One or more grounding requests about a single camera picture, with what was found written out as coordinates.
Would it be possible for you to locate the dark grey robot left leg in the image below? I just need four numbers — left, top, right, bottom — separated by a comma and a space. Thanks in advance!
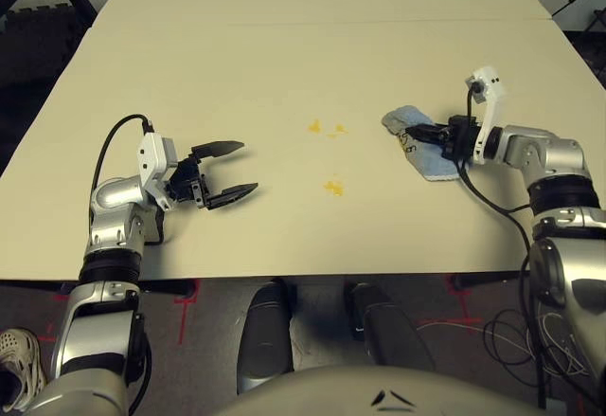
236, 279, 297, 396

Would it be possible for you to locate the black foam floor mat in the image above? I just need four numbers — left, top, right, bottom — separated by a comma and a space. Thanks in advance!
0, 6, 92, 99

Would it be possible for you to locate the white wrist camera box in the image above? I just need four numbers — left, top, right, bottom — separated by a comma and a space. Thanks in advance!
135, 132, 180, 211
464, 64, 506, 166

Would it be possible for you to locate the white floor cable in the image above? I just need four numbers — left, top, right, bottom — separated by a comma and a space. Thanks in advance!
416, 314, 594, 380

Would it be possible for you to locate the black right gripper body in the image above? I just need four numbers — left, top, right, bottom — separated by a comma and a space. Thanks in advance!
441, 115, 481, 160

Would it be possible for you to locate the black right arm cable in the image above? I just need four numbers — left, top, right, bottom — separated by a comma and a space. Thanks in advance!
456, 84, 545, 410

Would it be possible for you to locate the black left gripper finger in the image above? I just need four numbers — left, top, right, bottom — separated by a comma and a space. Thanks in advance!
204, 182, 260, 212
190, 139, 246, 160

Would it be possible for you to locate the grey robot torso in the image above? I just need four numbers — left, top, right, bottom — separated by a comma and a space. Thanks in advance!
215, 363, 544, 416

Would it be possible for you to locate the black floor cable loop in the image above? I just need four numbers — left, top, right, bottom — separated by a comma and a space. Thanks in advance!
485, 309, 561, 375

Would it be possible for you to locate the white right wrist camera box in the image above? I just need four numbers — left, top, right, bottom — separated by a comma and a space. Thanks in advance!
464, 64, 506, 166

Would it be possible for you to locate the dark grey robot right leg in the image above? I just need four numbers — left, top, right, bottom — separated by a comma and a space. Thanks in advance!
348, 282, 437, 374

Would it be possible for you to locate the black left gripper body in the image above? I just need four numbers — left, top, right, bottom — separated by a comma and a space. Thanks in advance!
164, 154, 212, 211

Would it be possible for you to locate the dark grey robot leg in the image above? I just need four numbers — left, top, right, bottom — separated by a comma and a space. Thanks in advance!
236, 279, 297, 396
348, 282, 437, 374

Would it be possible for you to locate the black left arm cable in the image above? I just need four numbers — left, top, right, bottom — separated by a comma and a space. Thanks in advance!
89, 113, 156, 412

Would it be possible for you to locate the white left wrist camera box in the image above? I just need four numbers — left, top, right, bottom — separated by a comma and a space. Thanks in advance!
135, 132, 180, 211

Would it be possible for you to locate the white bystander shoe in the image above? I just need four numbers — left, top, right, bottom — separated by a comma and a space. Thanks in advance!
0, 328, 46, 412

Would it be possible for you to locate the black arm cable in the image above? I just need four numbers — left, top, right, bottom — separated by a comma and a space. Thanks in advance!
89, 113, 156, 412
456, 84, 545, 410

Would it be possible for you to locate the blue grey rag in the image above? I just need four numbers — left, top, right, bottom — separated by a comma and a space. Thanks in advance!
381, 105, 468, 184

